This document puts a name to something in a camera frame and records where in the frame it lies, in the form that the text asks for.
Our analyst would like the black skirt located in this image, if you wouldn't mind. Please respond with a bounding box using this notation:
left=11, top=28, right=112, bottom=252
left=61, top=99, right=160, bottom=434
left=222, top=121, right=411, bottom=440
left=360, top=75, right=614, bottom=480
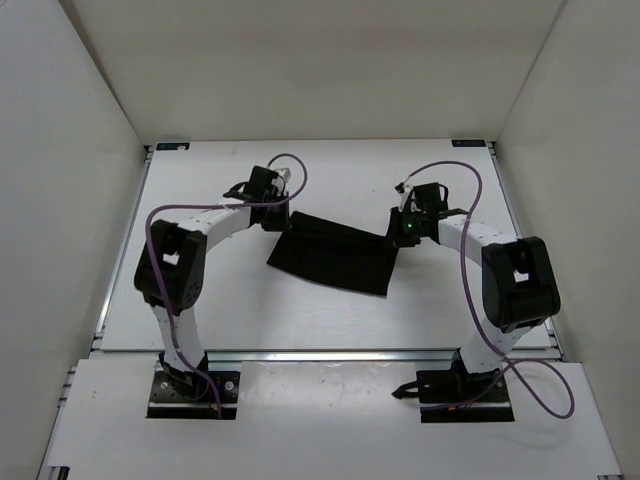
left=267, top=212, right=398, bottom=297

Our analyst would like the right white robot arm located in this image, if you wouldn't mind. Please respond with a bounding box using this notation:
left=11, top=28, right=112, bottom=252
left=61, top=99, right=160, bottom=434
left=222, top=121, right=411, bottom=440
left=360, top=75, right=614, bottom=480
left=386, top=182, right=561, bottom=401

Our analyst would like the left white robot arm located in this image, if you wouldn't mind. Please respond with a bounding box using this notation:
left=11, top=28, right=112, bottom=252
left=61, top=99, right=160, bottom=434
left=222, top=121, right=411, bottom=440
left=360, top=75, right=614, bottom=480
left=134, top=164, right=301, bottom=408

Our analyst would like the right blue corner label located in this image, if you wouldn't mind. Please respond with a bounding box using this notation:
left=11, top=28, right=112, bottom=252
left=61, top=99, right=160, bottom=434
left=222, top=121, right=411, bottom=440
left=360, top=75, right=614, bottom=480
left=451, top=139, right=486, bottom=148

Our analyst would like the blue corner label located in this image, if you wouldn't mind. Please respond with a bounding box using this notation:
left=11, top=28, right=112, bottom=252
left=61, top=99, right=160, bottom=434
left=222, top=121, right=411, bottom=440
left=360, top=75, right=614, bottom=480
left=155, top=142, right=190, bottom=151
left=451, top=139, right=486, bottom=148

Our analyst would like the left blue corner label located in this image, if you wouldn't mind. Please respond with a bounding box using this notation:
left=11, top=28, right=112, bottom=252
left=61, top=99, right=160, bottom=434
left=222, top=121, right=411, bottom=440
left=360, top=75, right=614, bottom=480
left=155, top=142, right=190, bottom=151

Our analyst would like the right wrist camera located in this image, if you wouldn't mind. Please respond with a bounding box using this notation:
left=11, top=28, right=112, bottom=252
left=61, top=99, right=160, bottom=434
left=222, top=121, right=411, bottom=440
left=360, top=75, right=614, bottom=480
left=394, top=178, right=417, bottom=213

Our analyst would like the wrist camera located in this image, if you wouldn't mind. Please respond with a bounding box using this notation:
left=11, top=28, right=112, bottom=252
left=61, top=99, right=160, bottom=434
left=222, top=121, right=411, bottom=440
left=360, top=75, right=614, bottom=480
left=272, top=167, right=291, bottom=192
left=394, top=178, right=417, bottom=213

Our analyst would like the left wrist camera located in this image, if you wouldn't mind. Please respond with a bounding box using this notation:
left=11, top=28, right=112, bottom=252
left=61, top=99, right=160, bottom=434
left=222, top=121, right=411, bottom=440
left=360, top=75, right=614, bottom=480
left=272, top=167, right=291, bottom=192

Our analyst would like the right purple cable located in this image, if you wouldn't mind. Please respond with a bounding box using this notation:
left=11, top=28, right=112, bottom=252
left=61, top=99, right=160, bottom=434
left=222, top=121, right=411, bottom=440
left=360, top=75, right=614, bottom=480
left=399, top=159, right=576, bottom=419

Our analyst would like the purple cable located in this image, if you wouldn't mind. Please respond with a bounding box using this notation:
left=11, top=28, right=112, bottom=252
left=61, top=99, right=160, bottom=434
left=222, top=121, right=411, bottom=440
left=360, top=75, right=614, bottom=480
left=399, top=159, right=576, bottom=419
left=143, top=152, right=309, bottom=412

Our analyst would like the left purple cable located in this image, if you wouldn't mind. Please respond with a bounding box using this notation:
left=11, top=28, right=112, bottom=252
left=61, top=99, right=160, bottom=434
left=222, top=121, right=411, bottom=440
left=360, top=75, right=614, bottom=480
left=143, top=152, right=309, bottom=412

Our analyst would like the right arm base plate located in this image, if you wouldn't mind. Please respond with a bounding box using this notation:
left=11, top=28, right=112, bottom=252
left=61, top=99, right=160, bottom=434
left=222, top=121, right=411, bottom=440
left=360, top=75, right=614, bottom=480
left=392, top=361, right=515, bottom=424

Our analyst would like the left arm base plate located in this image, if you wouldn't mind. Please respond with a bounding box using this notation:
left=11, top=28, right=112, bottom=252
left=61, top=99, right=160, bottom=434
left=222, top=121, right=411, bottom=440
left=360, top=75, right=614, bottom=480
left=146, top=353, right=241, bottom=420

